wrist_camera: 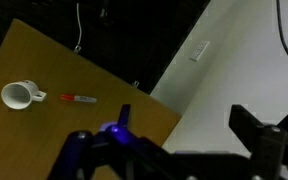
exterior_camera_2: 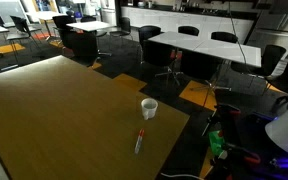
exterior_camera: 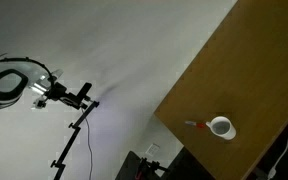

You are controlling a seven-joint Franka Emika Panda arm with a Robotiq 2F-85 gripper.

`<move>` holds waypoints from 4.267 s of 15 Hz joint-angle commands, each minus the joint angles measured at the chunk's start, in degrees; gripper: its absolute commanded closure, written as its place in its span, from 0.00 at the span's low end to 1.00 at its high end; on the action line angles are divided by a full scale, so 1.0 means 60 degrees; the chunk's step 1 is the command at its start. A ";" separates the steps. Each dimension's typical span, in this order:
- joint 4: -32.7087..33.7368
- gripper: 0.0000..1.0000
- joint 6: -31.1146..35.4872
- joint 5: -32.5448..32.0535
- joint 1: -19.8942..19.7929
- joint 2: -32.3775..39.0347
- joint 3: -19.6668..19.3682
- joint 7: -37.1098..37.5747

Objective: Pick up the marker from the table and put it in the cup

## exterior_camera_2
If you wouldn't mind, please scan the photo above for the green clamp tool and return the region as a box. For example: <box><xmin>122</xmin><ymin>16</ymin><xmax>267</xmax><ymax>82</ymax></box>
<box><xmin>209</xmin><ymin>130</ymin><xmax>224</xmax><ymax>156</ymax></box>

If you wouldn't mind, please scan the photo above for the thin black hanging cable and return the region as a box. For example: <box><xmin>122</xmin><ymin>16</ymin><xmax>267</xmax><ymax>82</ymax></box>
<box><xmin>227</xmin><ymin>0</ymin><xmax>249</xmax><ymax>68</ymax></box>

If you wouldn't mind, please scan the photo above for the small white square table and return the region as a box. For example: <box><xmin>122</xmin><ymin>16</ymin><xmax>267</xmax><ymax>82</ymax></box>
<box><xmin>68</xmin><ymin>21</ymin><xmax>111</xmax><ymax>32</ymax></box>

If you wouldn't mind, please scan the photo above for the black chair front small table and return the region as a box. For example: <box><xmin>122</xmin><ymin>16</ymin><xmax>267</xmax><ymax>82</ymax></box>
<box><xmin>59</xmin><ymin>29</ymin><xmax>100</xmax><ymax>67</ymax></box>

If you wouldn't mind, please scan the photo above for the black chair far right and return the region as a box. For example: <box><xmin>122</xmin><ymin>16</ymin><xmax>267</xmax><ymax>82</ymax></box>
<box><xmin>211</xmin><ymin>31</ymin><xmax>238</xmax><ymax>43</ymax></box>

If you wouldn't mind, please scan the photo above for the red and white marker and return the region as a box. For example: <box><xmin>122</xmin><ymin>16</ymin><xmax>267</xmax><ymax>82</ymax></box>
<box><xmin>134</xmin><ymin>129</ymin><xmax>145</xmax><ymax>154</ymax></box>

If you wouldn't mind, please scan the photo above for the black chair far left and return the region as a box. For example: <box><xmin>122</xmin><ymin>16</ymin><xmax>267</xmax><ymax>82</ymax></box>
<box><xmin>6</xmin><ymin>16</ymin><xmax>41</xmax><ymax>63</ymax></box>

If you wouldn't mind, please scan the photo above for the white cable on floor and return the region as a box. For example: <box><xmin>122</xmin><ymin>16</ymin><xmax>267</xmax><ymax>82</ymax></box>
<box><xmin>159</xmin><ymin>172</ymin><xmax>205</xmax><ymax>180</ymax></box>

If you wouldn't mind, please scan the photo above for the black chair near long table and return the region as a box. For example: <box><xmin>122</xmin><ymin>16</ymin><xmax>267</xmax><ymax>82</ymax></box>
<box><xmin>138</xmin><ymin>25</ymin><xmax>161</xmax><ymax>47</ymax></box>

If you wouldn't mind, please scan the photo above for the white ceramic cup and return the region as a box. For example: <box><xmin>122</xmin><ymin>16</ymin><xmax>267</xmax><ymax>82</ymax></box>
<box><xmin>141</xmin><ymin>98</ymin><xmax>158</xmax><ymax>120</ymax></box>

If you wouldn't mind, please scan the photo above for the black chair far middle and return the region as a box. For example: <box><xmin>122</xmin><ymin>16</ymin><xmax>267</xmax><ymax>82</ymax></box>
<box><xmin>178</xmin><ymin>26</ymin><xmax>199</xmax><ymax>36</ymax></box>

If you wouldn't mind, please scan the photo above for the long white dining table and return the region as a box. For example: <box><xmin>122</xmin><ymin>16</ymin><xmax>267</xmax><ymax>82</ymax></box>
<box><xmin>149</xmin><ymin>31</ymin><xmax>261</xmax><ymax>67</ymax></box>

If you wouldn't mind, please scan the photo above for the black chair behind small table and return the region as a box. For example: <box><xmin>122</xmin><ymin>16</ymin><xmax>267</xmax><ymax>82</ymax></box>
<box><xmin>109</xmin><ymin>17</ymin><xmax>132</xmax><ymax>40</ymax></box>

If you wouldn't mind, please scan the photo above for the black tripod clamp with red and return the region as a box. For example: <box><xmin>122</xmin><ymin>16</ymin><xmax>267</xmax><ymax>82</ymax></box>
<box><xmin>202</xmin><ymin>104</ymin><xmax>261</xmax><ymax>180</ymax></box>

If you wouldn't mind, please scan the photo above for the black chair right side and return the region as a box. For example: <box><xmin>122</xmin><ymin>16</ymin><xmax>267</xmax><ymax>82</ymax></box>
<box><xmin>230</xmin><ymin>45</ymin><xmax>286</xmax><ymax>85</ymax></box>

